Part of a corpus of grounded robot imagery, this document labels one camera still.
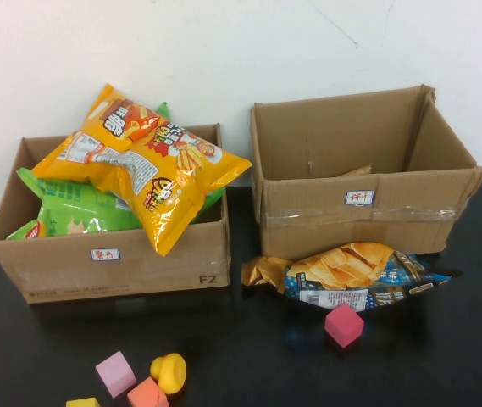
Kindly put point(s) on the yellow mushroom-shaped toy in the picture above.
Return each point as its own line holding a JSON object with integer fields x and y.
{"x": 168, "y": 373}

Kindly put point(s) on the green chip bag barcode side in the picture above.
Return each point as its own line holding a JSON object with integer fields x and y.
{"x": 67, "y": 193}

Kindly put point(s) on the brown wafer bar packet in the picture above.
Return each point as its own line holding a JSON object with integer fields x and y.
{"x": 357, "y": 171}

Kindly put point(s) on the tall taped cardboard box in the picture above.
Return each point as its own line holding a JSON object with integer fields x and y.
{"x": 317, "y": 229}

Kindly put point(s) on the blue and gold chip bag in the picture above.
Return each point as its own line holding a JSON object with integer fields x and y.
{"x": 342, "y": 267}

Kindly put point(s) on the orange foam cube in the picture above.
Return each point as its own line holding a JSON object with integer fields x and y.
{"x": 145, "y": 394}

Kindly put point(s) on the green Lay's cucumber chip bag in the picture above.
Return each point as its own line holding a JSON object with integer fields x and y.
{"x": 163, "y": 111}

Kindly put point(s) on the cardboard box with chip bags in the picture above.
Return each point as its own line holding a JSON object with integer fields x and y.
{"x": 118, "y": 275}

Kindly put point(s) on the green Lay's onion chip bag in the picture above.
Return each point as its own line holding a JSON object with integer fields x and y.
{"x": 96, "y": 222}

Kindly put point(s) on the large orange chip bag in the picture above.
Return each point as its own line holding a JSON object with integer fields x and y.
{"x": 160, "y": 182}

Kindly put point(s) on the yellow foam block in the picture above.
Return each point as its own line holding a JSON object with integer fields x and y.
{"x": 82, "y": 403}

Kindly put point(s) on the light pink foam cube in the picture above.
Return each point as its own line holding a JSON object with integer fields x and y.
{"x": 115, "y": 375}

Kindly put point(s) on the magenta foam cube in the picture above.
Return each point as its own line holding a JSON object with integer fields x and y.
{"x": 344, "y": 326}

